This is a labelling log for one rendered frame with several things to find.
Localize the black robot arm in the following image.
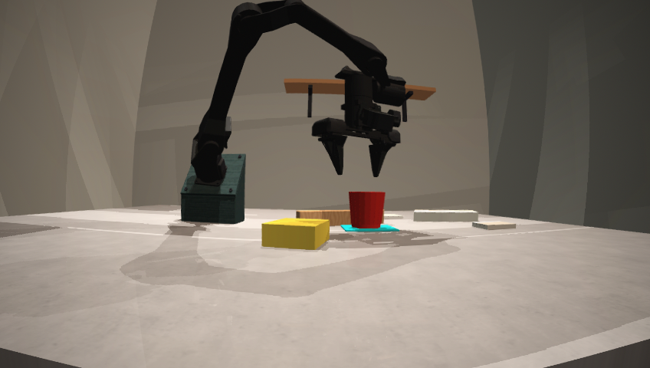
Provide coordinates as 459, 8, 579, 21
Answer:
191, 0, 406, 187

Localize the yellow rectangular block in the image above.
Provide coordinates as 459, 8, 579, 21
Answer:
261, 218, 330, 250

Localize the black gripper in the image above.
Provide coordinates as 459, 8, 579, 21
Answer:
312, 96, 400, 177

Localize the wooden flat bar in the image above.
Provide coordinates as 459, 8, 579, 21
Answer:
296, 210, 352, 226

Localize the red cup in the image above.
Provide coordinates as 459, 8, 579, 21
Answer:
349, 192, 386, 228

